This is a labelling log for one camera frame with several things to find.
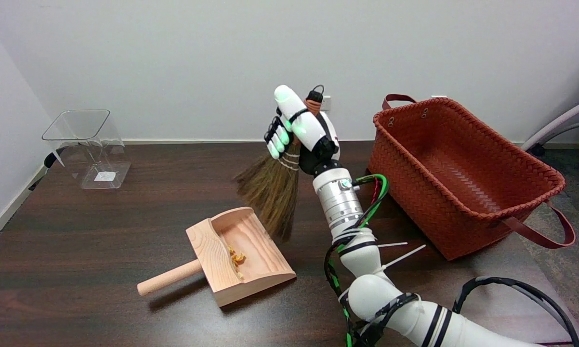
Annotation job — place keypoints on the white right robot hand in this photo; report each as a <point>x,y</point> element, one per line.
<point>306,127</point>

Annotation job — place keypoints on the brown straw hand broom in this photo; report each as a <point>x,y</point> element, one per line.
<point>272,193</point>

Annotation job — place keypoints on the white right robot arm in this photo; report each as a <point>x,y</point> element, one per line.
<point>342,202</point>

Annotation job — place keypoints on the wooden dustpan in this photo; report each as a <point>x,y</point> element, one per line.
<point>256,250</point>

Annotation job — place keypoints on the red woven basket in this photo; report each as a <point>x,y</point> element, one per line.
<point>463,193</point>

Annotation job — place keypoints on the white paper label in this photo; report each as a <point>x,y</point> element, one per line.
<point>104,176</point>

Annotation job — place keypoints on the clear plastic bin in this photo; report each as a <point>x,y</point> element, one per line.
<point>94,154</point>

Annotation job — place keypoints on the black clamp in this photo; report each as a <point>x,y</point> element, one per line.
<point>51,158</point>

